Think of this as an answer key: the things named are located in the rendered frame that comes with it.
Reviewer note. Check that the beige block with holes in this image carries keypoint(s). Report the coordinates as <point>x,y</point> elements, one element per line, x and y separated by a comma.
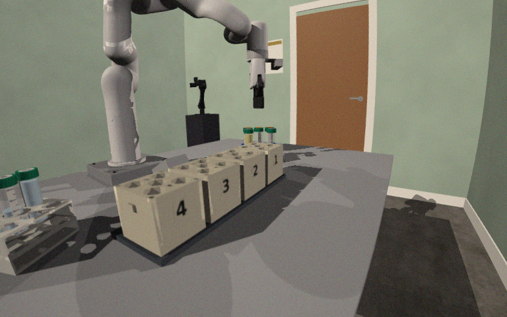
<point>220,183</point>
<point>273,158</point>
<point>252,169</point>
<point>161,222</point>

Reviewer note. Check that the beige tube rack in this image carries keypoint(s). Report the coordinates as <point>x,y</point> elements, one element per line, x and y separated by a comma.
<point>22,250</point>

